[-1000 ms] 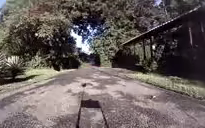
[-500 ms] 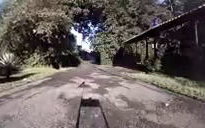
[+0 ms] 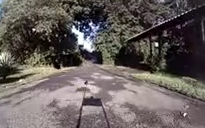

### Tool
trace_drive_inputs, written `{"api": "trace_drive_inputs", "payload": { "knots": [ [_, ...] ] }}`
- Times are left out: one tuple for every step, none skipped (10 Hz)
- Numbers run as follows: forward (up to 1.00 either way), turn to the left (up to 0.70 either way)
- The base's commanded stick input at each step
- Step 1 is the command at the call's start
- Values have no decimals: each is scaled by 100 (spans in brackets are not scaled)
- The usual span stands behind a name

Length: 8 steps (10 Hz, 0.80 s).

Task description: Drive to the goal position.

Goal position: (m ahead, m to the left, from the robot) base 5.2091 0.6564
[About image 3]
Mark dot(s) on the grey asphalt road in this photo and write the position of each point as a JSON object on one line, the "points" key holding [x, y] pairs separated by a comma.
{"points": [[100, 90]]}

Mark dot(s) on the tall leafy trees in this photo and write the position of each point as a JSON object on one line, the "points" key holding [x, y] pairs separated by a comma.
{"points": [[123, 23]]}

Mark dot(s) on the dense green trees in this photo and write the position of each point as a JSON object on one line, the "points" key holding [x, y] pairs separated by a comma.
{"points": [[36, 30]]}

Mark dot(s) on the grass strip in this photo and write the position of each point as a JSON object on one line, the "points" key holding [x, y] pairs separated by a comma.
{"points": [[176, 83]]}

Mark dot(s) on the grass and dirt verge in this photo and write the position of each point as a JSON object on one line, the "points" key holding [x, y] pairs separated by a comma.
{"points": [[23, 75]]}

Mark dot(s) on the dark building with sloped roof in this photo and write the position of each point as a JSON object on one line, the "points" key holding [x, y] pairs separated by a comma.
{"points": [[180, 43]]}

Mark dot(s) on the spiky agave plant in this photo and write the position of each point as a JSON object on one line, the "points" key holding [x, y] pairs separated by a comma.
{"points": [[3, 63]]}

